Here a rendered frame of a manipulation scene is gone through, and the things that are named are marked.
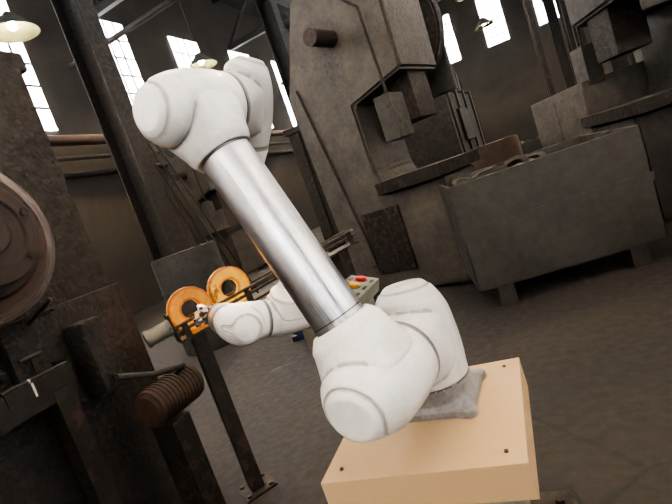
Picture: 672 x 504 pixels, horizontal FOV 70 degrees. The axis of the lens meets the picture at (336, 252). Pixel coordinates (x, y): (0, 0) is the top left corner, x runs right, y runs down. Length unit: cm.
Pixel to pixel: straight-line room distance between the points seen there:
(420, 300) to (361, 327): 19
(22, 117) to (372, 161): 235
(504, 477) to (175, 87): 84
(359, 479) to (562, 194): 220
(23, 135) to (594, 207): 264
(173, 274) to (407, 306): 335
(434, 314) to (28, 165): 147
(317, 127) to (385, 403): 322
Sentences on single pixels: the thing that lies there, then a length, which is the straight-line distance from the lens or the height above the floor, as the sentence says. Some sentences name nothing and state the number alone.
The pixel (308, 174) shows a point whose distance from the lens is 543.
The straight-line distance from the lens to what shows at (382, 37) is 352.
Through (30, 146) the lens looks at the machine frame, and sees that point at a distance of 198.
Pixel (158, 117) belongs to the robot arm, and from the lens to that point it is 87.
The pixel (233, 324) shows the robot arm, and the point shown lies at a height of 70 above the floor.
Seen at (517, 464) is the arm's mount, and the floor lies 42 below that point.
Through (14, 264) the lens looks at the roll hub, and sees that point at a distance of 153.
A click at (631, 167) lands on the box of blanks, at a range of 298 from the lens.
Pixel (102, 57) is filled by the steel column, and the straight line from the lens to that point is 617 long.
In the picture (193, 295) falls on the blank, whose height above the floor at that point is 75.
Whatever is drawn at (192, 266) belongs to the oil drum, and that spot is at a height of 73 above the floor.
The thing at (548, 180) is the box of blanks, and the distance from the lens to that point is 284.
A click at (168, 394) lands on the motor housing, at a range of 166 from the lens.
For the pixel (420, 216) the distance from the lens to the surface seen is 350.
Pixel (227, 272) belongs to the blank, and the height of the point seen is 78.
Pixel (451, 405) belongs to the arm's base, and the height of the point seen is 44.
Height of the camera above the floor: 92
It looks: 7 degrees down
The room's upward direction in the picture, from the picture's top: 19 degrees counter-clockwise
